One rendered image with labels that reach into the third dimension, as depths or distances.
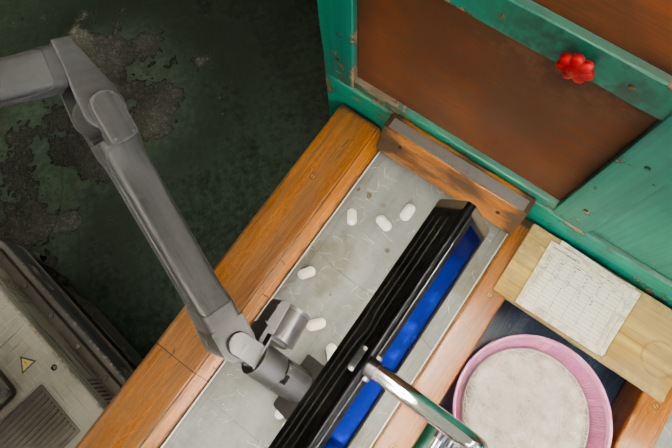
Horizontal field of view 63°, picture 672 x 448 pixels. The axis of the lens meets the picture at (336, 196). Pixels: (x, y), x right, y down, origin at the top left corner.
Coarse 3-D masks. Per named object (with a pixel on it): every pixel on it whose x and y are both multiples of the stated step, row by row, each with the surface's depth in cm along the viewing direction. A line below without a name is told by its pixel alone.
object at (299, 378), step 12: (288, 360) 89; (312, 360) 93; (288, 372) 87; (300, 372) 89; (312, 372) 91; (276, 384) 86; (288, 384) 87; (300, 384) 88; (288, 396) 88; (300, 396) 88; (276, 408) 91; (288, 408) 89
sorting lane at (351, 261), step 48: (384, 192) 109; (432, 192) 109; (336, 240) 107; (384, 240) 107; (288, 288) 105; (336, 288) 104; (336, 336) 102; (432, 336) 101; (240, 384) 100; (192, 432) 98; (240, 432) 97
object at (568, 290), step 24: (552, 264) 100; (576, 264) 100; (528, 288) 99; (552, 288) 99; (576, 288) 99; (600, 288) 98; (624, 288) 98; (552, 312) 98; (576, 312) 97; (600, 312) 97; (624, 312) 97; (576, 336) 96; (600, 336) 96
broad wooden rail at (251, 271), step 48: (336, 144) 110; (288, 192) 108; (336, 192) 108; (240, 240) 105; (288, 240) 105; (240, 288) 102; (192, 336) 100; (144, 384) 98; (192, 384) 98; (96, 432) 96; (144, 432) 96
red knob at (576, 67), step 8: (560, 56) 60; (568, 56) 59; (576, 56) 59; (560, 64) 61; (568, 64) 60; (576, 64) 59; (584, 64) 59; (592, 64) 59; (568, 72) 61; (576, 72) 60; (584, 72) 59; (592, 72) 60; (576, 80) 61; (584, 80) 61
